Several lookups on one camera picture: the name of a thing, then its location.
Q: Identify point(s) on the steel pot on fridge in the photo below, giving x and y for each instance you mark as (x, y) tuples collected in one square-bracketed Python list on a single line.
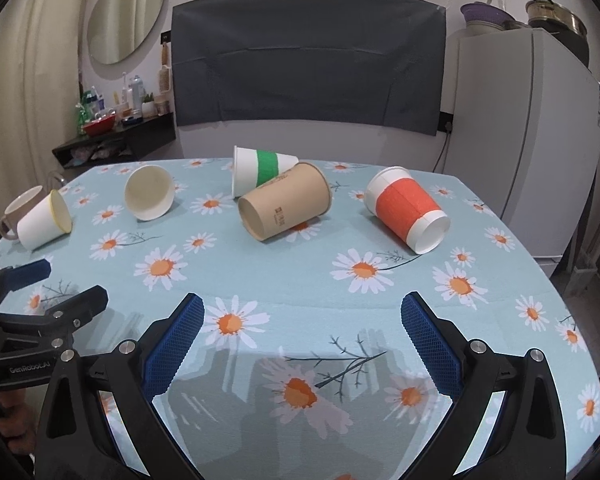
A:
[(548, 11)]

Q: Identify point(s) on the orange banded paper cup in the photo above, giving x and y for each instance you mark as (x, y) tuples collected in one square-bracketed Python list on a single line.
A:
[(395, 198)]

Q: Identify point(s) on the oval wall mirror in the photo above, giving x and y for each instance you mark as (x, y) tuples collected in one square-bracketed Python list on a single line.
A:
[(117, 28)]

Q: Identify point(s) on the person's left hand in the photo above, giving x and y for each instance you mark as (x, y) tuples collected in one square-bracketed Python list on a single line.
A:
[(17, 425)]

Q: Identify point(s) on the green glass figurine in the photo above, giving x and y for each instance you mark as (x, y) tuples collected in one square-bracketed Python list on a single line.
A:
[(83, 112)]

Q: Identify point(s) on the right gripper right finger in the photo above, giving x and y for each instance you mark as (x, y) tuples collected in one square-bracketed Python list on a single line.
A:
[(528, 437)]

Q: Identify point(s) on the dark grey cloth covered screen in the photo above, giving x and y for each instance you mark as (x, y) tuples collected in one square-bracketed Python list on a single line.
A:
[(369, 62)]

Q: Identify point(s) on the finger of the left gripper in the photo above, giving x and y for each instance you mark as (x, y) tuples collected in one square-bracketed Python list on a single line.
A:
[(13, 278), (28, 332)]

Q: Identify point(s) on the green banded paper cup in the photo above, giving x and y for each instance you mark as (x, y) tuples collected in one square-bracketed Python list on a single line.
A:
[(252, 168)]

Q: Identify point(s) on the blue daisy print tablecloth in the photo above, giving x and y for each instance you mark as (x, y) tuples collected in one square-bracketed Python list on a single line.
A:
[(303, 369)]

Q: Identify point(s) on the white yellow rim paper cup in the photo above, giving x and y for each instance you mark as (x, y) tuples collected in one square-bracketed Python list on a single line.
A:
[(45, 222)]

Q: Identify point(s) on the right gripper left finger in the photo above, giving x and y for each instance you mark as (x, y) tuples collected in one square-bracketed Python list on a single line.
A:
[(75, 440)]

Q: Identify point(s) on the black wall shelf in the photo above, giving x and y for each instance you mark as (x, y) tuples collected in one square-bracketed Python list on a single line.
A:
[(117, 146)]

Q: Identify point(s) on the wooden brush hanging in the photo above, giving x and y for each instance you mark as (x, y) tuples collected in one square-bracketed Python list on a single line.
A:
[(164, 75)]

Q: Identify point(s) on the brown kraft paper cup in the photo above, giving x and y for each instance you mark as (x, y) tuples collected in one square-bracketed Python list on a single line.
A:
[(295, 196)]

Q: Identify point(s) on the beige ceramic mug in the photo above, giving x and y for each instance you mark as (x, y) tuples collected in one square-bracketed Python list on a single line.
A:
[(18, 209)]

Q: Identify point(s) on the small potted plant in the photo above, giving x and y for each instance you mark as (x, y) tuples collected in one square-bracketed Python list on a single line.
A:
[(148, 107)]

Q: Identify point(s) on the beige curtain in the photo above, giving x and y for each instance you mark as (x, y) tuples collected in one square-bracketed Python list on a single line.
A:
[(39, 88)]

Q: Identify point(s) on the white spray bottle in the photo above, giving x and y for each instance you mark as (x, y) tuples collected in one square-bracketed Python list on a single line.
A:
[(136, 87)]

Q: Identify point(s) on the red bowl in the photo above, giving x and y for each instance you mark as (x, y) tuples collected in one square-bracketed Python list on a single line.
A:
[(100, 126)]

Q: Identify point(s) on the white heart print paper cup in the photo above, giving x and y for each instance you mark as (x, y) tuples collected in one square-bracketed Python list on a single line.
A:
[(149, 192)]

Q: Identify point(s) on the white refrigerator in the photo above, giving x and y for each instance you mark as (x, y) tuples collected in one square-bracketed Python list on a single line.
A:
[(526, 135)]

